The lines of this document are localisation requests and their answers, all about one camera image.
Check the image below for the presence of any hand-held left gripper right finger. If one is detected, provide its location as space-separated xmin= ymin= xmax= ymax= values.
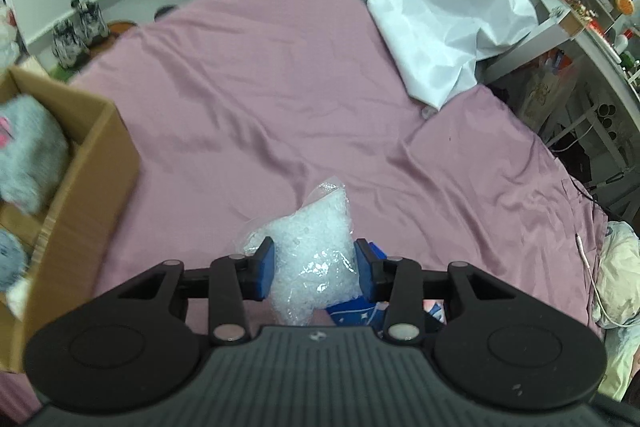
xmin=353 ymin=237 xmax=539 ymax=345

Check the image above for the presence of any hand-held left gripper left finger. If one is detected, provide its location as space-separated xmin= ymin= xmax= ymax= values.
xmin=92 ymin=236 xmax=276 ymax=346

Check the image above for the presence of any clear bag of white filling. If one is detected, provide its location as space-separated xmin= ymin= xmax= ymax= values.
xmin=235 ymin=177 xmax=363 ymax=329

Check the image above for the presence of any brown cardboard box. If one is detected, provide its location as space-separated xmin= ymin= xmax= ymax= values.
xmin=0 ymin=66 xmax=141 ymax=374

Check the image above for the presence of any small white bundle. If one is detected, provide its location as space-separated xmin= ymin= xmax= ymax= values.
xmin=7 ymin=279 xmax=32 ymax=319

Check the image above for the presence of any denim fabric pouch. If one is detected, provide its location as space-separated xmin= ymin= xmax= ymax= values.
xmin=0 ymin=229 xmax=29 ymax=294

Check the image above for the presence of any blue printed packet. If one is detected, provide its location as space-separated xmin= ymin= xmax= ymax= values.
xmin=325 ymin=239 xmax=447 ymax=333

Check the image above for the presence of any pink bed sheet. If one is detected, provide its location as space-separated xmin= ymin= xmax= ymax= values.
xmin=0 ymin=0 xmax=612 ymax=424

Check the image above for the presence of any brown paper bag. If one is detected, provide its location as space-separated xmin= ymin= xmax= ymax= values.
xmin=517 ymin=57 xmax=577 ymax=131

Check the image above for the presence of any white crumpled cloth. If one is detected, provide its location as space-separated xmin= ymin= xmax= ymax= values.
xmin=590 ymin=222 xmax=640 ymax=404

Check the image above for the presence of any grey and pink plush toy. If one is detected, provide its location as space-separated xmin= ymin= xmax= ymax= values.
xmin=0 ymin=94 xmax=70 ymax=214

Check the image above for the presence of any white draped sheet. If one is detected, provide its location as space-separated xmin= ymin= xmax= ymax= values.
xmin=250 ymin=0 xmax=539 ymax=111

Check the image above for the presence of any black and white patterned sneaker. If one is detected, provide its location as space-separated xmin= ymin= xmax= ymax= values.
xmin=52 ymin=19 xmax=92 ymax=69
xmin=72 ymin=0 xmax=109 ymax=42

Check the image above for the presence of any white desk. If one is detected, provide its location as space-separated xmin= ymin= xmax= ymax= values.
xmin=482 ymin=0 xmax=640 ymax=218

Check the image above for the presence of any white and red plastic bag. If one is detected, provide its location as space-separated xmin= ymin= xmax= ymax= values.
xmin=0 ymin=4 xmax=22 ymax=68

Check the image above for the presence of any white cable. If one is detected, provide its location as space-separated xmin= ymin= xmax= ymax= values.
xmin=575 ymin=232 xmax=640 ymax=329

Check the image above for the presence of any black cable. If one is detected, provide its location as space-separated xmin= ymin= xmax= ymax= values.
xmin=565 ymin=177 xmax=607 ymax=214

